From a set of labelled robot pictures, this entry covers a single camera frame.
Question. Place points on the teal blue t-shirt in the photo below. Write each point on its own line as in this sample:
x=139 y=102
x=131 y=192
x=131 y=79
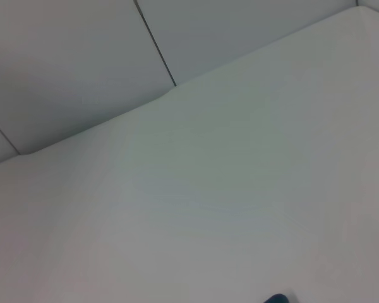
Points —
x=276 y=299

